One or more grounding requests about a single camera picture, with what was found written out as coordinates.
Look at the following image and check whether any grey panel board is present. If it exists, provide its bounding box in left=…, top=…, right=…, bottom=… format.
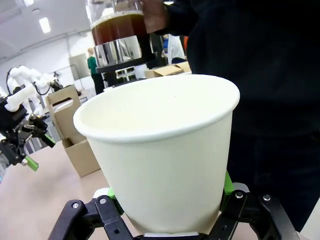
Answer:
left=68, top=53, right=91, bottom=81

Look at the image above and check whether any person's right forearm dark sleeve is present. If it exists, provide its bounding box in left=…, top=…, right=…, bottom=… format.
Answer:
left=154, top=0, right=203, bottom=36

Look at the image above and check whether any white paper cup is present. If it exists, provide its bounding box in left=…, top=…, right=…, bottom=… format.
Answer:
left=72, top=73, right=241, bottom=233

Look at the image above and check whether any glass pitcher with dark drink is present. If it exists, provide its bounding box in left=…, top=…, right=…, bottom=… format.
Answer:
left=86, top=0, right=157, bottom=74

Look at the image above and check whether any background person in green top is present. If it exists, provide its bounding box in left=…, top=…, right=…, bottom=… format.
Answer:
left=86, top=47, right=105, bottom=96

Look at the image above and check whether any open brown cardboard box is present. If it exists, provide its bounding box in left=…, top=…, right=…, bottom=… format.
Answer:
left=144, top=61, right=193, bottom=79

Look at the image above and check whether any person's right hand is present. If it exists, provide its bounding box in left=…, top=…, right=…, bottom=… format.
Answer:
left=139, top=0, right=169, bottom=35

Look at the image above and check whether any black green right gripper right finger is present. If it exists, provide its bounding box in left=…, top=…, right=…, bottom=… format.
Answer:
left=209, top=172, right=301, bottom=240

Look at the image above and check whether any white cylindrical container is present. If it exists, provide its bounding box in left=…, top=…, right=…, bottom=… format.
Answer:
left=134, top=64, right=148, bottom=81

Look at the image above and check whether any background person in white coat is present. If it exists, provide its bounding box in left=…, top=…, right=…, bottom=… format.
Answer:
left=166, top=33, right=187, bottom=65

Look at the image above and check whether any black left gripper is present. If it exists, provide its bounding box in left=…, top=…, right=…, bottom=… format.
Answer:
left=0, top=94, right=56, bottom=172

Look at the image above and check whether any rectangular ceiling light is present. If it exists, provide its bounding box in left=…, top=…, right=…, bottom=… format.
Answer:
left=38, top=17, right=52, bottom=34

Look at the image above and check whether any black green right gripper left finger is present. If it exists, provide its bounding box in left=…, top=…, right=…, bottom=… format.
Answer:
left=47, top=187, right=136, bottom=240

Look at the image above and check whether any person's dark clothed torso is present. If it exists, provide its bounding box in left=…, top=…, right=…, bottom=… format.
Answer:
left=186, top=0, right=320, bottom=233

